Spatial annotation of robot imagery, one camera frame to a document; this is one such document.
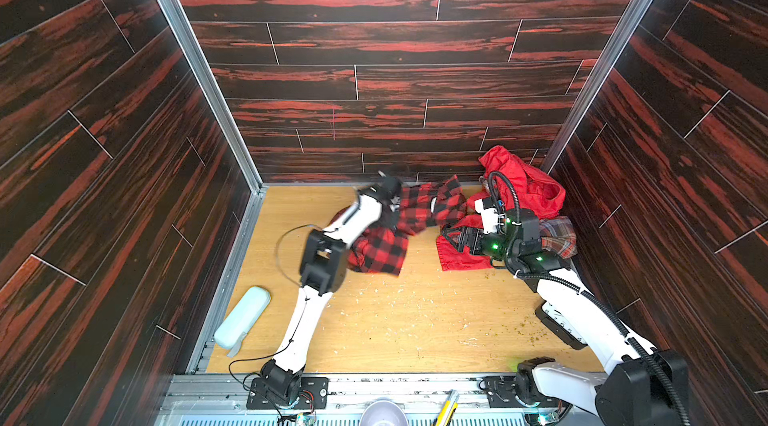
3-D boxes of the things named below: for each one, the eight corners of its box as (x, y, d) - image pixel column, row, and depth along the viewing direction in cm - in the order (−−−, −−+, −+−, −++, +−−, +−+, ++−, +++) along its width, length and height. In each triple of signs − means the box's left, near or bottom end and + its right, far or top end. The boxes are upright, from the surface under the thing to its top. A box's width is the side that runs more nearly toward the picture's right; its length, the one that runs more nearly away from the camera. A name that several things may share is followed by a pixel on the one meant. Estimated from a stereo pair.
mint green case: (212, 347, 83) (205, 343, 80) (256, 288, 94) (252, 282, 91) (234, 359, 81) (228, 355, 78) (276, 297, 93) (272, 291, 89)
